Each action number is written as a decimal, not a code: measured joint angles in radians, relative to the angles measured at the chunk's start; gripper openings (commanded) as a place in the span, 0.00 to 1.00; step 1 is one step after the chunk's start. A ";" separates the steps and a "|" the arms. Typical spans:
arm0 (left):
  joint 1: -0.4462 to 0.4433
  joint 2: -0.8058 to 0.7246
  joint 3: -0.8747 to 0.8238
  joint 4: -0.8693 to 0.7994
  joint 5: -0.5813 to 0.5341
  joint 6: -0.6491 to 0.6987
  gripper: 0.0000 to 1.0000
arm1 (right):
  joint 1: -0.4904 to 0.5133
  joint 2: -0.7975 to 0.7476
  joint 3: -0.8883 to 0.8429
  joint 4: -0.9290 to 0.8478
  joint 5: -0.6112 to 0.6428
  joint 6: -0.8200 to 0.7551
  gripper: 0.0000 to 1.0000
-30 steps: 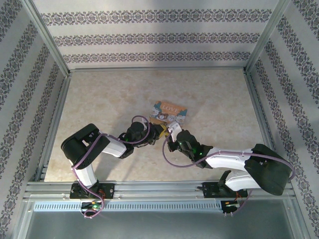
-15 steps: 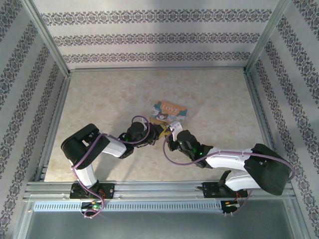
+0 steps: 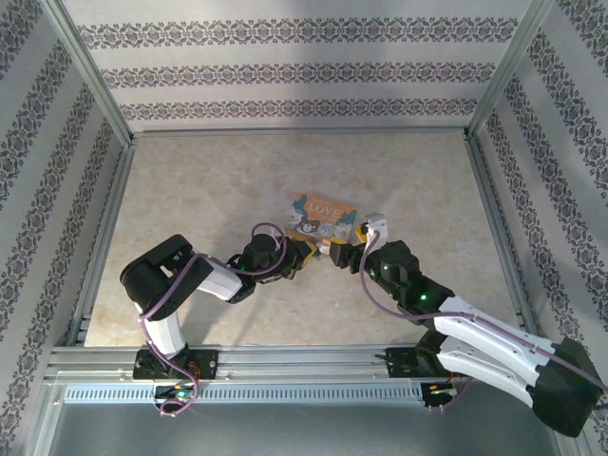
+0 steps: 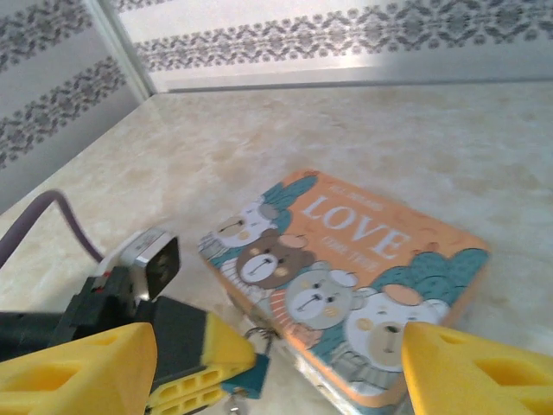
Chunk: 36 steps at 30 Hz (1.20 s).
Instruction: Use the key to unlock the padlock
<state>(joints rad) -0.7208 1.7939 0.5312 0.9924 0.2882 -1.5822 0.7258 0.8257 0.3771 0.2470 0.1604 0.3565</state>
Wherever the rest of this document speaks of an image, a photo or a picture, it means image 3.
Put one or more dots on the printed LOVE tin box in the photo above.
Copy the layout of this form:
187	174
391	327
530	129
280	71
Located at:
318	209

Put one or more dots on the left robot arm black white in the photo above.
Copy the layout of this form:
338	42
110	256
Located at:
152	280

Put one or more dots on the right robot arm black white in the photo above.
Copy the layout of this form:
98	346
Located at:
565	394

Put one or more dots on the right controller board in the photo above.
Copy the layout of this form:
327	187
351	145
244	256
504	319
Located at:
442	394

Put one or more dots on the controller board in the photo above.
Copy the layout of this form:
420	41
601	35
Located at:
176	393
442	394

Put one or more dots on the left controller board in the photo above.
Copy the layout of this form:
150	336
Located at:
176	393

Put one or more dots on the grey sheet metal tray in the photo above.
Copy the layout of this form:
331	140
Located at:
304	432

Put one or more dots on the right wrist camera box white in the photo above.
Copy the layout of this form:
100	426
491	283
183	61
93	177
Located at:
376	225

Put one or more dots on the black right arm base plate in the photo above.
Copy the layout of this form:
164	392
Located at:
401	362

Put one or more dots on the aluminium mounting rail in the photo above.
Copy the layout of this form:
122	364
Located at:
304	361

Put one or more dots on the aluminium table back rail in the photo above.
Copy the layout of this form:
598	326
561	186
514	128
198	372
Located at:
299	132

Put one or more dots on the aluminium table side rail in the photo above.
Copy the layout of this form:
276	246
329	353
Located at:
102	214
501	214

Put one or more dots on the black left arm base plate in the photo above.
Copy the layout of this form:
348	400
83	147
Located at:
209	363

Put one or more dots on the aluminium frame post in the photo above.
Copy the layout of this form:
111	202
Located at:
508	66
90	71

